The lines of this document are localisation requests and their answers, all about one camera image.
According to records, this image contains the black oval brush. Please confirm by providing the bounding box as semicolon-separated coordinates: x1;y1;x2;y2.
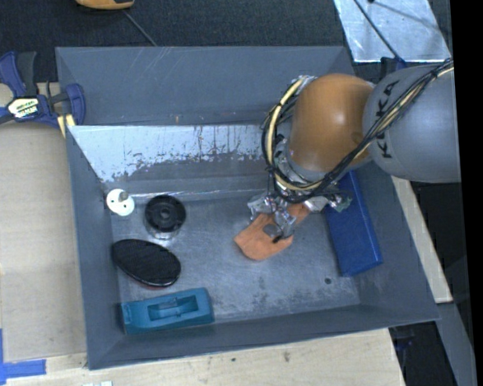
109;235;183;292

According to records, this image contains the grey metal bin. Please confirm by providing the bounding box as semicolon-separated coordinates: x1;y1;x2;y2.
54;21;443;372

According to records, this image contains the orange rounded piece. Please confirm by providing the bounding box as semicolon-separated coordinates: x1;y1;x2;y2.
231;202;313;264

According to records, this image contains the clear jar with black lid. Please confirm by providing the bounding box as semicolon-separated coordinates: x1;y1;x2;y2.
142;192;189;242

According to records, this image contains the white round knob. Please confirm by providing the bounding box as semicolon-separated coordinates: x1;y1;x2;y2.
104;187;137;218

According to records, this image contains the blue flat block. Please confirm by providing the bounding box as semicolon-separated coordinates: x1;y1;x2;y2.
320;167;385;279

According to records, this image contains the teal plastic block with recess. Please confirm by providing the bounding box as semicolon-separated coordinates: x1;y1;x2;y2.
117;286;216;337

